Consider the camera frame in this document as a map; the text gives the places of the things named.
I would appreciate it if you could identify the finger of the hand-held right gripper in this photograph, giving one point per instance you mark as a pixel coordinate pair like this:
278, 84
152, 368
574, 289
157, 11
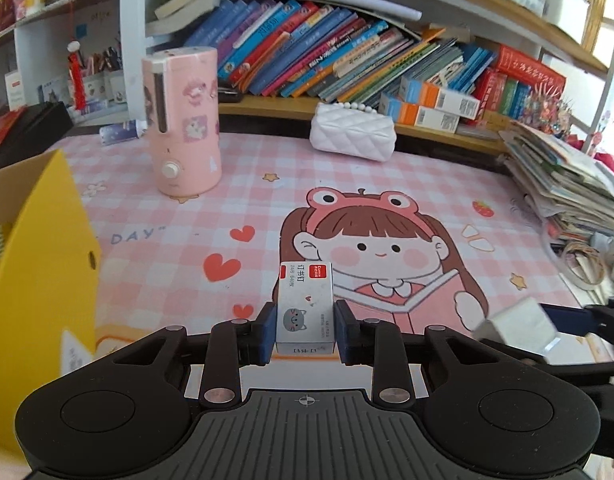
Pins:
567, 319
587, 375

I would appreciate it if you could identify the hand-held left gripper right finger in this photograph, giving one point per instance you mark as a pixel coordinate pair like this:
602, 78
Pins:
346, 332

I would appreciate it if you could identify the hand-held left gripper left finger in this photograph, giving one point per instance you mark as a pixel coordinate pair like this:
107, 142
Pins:
267, 332

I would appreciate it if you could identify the white staple box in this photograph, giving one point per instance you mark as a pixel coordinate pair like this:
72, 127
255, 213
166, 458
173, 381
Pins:
304, 310

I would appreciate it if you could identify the white charger cube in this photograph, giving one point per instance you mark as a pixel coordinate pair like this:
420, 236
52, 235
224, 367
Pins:
517, 330

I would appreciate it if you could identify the yellow cardboard box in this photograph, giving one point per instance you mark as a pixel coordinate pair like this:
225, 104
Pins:
42, 270

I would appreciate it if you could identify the stack of papers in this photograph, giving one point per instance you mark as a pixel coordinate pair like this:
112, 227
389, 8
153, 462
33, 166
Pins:
562, 180

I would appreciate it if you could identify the white quilted clutch bag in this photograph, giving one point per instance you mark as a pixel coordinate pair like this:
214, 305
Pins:
352, 132

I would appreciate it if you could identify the colourful crown ornament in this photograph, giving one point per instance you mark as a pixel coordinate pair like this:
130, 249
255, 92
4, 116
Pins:
547, 107

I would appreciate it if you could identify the pink humidifier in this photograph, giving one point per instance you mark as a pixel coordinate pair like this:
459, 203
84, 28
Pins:
184, 125

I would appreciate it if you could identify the orange blue carton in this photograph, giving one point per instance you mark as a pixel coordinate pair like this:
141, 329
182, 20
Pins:
437, 96
417, 114

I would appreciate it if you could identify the red boxed book set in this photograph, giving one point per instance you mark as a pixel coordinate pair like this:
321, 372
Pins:
502, 95

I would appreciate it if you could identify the blue spray bottle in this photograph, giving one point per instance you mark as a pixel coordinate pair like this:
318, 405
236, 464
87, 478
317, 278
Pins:
122, 132

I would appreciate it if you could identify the red dictionary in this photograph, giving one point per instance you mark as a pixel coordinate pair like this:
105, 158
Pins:
529, 70

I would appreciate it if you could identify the row of leaning books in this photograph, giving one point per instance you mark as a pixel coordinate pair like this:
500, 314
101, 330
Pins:
327, 55

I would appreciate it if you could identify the white pen holders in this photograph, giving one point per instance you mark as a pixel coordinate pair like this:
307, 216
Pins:
107, 85

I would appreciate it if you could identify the white storage container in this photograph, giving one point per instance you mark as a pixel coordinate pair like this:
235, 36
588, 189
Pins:
566, 10

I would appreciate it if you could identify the black electronic keyboard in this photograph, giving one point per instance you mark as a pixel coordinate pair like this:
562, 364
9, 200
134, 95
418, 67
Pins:
32, 130

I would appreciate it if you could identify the red tassel ornament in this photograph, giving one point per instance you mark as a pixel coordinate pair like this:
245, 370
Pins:
78, 80

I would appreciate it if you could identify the white shelf unit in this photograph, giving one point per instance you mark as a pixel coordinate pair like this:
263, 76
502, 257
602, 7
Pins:
132, 35

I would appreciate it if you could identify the white red carton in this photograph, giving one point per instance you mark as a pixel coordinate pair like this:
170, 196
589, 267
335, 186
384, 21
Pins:
15, 91

